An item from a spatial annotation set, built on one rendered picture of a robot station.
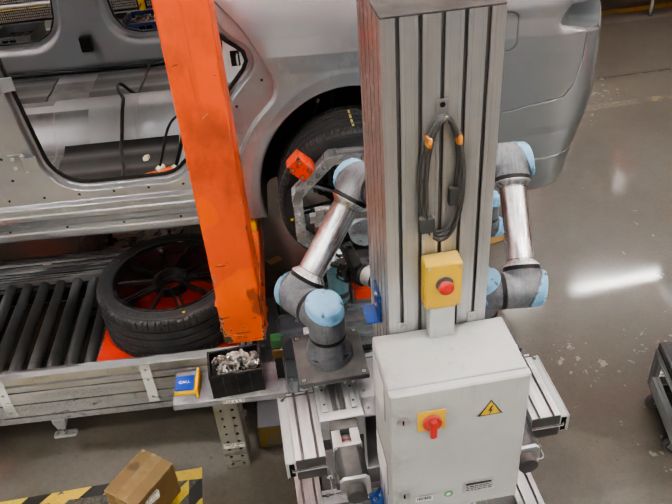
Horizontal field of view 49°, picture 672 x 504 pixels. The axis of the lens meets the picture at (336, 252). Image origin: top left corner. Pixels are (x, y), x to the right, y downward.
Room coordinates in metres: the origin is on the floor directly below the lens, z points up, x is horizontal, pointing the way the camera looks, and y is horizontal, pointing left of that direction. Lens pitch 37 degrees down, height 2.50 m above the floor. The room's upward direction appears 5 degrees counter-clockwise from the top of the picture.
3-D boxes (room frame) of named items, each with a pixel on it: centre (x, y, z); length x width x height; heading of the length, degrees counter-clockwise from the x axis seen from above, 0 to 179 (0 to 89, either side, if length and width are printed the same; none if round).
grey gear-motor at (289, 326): (2.47, 0.20, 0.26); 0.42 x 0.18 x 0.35; 2
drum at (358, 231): (2.42, -0.12, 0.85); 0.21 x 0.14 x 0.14; 2
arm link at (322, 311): (1.70, 0.05, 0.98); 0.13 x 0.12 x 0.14; 39
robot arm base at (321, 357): (1.70, 0.05, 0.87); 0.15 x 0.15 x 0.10
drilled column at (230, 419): (1.96, 0.48, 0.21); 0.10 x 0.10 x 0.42; 2
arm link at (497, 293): (1.75, -0.45, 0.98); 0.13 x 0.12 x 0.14; 89
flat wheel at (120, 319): (2.61, 0.75, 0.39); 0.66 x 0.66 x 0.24
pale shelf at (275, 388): (1.96, 0.45, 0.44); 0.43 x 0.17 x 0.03; 92
